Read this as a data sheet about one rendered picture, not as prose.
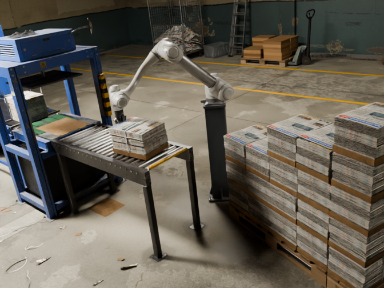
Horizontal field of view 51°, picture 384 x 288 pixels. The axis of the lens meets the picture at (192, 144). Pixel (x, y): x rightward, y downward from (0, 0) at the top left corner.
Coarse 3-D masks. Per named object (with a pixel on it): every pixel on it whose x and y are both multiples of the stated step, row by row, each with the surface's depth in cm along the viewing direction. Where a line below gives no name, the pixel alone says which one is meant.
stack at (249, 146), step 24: (240, 144) 324; (264, 144) 316; (240, 168) 334; (264, 168) 305; (288, 168) 281; (240, 192) 347; (264, 192) 314; (312, 192) 265; (240, 216) 361; (264, 216) 325; (312, 216) 273; (264, 240) 334; (288, 240) 305; (312, 240) 279; (312, 264) 288
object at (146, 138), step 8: (152, 120) 335; (136, 128) 322; (144, 128) 319; (152, 128) 317; (160, 128) 325; (128, 136) 318; (136, 136) 312; (144, 136) 311; (152, 136) 317; (160, 136) 325; (136, 144) 316; (144, 144) 311; (152, 144) 319; (160, 144) 327; (136, 152) 320; (144, 152) 315
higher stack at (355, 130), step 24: (336, 120) 230; (360, 120) 220; (336, 144) 235; (360, 144) 220; (336, 168) 240; (360, 168) 225; (336, 192) 246; (360, 216) 235; (336, 240) 258; (360, 240) 240; (336, 264) 265
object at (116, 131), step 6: (126, 120) 342; (132, 120) 340; (138, 120) 339; (114, 126) 331; (120, 126) 329; (126, 126) 328; (114, 132) 326; (120, 132) 322; (114, 138) 330; (120, 138) 325; (114, 144) 333; (120, 144) 329
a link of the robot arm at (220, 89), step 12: (168, 48) 310; (168, 60) 318; (180, 60) 321; (192, 72) 330; (204, 72) 334; (204, 84) 341; (216, 84) 339; (228, 84) 342; (216, 96) 344; (228, 96) 341
